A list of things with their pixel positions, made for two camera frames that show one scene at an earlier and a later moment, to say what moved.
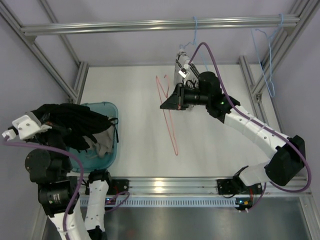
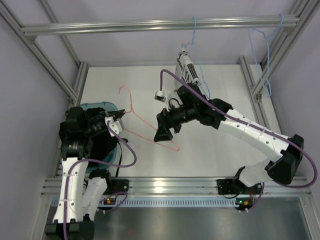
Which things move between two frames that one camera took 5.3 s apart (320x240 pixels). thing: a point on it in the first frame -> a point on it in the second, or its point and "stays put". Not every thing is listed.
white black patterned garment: x=185 y=73 stays put
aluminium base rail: x=182 y=186 stays put
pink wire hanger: x=166 y=95 -> x=131 y=111
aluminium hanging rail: x=289 y=23 stays put
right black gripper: x=180 y=96 -> x=164 y=122
